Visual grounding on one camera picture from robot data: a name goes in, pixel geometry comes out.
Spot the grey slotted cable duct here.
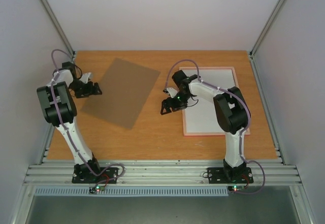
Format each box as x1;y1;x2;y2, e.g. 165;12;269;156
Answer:
34;186;228;197

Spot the left small circuit board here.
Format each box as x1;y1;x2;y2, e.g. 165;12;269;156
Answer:
88;186;105;194

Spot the pink wooden picture frame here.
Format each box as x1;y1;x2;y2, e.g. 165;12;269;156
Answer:
178;66;251;137

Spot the small circuit board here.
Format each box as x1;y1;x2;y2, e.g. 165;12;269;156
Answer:
228;185;246;193
88;186;105;194

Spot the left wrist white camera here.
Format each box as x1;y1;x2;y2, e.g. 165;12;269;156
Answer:
79;72;93;84

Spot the right aluminium corner post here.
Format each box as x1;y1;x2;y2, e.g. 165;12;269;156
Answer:
248;0;286;59

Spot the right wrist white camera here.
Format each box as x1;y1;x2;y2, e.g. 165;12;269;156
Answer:
163;87;178;98

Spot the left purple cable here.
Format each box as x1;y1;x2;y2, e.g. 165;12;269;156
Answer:
51;49;125;185

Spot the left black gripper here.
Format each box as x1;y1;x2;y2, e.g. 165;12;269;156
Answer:
70;79;101;98

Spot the aluminium front rail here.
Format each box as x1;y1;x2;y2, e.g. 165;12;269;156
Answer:
23;158;302;186

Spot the aluminium corner post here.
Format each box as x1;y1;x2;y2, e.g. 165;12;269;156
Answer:
39;0;75;56
248;0;286;59

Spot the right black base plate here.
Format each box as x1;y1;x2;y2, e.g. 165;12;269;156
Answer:
207;167;254;184

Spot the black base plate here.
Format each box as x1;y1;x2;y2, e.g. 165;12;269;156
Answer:
207;167;254;184
72;164;118;184

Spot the wrist white camera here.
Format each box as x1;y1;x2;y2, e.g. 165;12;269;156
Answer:
79;72;93;84
163;87;178;98

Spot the left aluminium corner post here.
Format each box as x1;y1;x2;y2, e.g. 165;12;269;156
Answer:
39;0;75;56

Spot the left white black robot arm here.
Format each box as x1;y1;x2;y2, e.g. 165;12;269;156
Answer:
37;62;102;183

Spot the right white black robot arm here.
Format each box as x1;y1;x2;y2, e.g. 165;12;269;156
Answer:
160;70;251;183

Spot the brown cardboard backing board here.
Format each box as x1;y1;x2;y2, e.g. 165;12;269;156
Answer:
82;58;160;129

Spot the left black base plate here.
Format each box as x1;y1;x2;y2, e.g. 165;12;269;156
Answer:
72;164;118;184

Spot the right small circuit board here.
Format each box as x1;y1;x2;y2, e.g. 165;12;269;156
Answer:
228;185;246;193

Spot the sunset landscape photo white border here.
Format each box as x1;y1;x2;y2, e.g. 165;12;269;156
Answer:
179;68;247;134

